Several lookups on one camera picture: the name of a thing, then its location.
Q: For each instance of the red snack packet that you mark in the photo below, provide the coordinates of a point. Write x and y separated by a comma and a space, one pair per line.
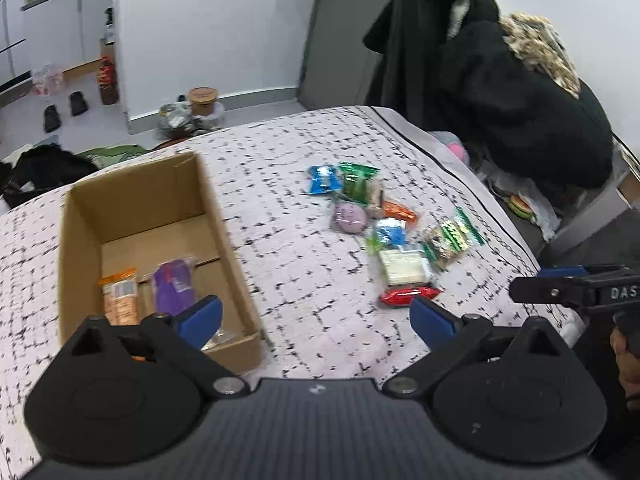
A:
410, 295

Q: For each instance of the grey wardrobe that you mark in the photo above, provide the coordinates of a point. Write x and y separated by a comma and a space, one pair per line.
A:
340, 25

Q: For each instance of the green striped clear snack packet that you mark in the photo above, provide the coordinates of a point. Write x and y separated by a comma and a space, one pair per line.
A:
452, 240

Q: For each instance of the green floor mat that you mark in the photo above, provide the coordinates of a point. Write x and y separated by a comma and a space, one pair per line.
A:
117, 152

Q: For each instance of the clear biscuit stick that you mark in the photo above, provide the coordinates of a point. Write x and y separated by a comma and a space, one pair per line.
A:
375, 200

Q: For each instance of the blue and green snack packet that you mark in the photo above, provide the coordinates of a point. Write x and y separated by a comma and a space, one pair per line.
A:
387, 235

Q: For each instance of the small orange snack packet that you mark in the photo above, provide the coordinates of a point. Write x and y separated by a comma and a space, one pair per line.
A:
400, 211

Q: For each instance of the white kitchen cabinet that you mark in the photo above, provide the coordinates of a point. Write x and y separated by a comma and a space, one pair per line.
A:
50, 25

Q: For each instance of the white cracker packet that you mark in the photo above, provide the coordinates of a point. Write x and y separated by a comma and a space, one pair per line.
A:
404, 267

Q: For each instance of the clear plastic container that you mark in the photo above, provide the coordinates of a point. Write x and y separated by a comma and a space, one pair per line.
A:
212, 116

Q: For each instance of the round purple cake packet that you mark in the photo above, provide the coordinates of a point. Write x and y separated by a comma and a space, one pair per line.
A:
349, 216

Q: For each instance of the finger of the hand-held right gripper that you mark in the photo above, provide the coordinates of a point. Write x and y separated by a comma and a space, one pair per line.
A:
562, 271
540, 291

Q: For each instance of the plastic bag of rubbish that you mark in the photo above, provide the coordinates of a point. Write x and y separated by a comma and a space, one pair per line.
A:
174, 119

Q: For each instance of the heap of black coats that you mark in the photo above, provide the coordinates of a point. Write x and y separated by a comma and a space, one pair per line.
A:
530, 125

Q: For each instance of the cardboard box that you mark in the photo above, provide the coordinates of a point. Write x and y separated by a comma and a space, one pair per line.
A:
150, 195

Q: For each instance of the person's right hand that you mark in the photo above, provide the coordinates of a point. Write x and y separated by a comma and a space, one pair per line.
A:
631, 372

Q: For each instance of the purple snack packet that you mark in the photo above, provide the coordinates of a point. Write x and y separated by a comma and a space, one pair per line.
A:
172, 285

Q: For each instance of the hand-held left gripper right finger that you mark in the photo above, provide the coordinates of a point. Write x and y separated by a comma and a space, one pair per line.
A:
432, 320

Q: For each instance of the pink ball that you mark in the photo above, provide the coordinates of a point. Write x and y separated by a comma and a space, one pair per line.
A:
458, 151

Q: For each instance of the black slipper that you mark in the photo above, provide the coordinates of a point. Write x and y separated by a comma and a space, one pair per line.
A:
78, 104
52, 119

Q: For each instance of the black clothes on floor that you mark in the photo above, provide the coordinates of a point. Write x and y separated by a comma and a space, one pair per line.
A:
45, 170

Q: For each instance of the pink plastic bag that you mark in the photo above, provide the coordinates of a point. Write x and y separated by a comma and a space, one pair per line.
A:
48, 80

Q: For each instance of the hanging black coat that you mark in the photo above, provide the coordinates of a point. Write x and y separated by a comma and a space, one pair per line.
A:
415, 35

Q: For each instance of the floral patterned cloth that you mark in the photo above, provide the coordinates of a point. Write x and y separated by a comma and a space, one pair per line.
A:
542, 50

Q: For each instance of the dark green snack packet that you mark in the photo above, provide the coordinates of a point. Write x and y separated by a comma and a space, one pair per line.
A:
357, 182

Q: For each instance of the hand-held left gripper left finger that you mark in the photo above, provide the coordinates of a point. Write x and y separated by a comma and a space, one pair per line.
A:
200, 320

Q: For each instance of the red fire extinguisher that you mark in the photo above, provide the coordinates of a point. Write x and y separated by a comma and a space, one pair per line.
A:
107, 80

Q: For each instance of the toy hamburger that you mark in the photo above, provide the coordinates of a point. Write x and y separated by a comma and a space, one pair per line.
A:
520, 206

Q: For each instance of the black and white printed blanket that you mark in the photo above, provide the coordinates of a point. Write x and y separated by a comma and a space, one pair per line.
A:
310, 270

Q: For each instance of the brown bucket with lid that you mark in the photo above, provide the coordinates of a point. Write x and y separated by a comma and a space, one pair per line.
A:
202, 100

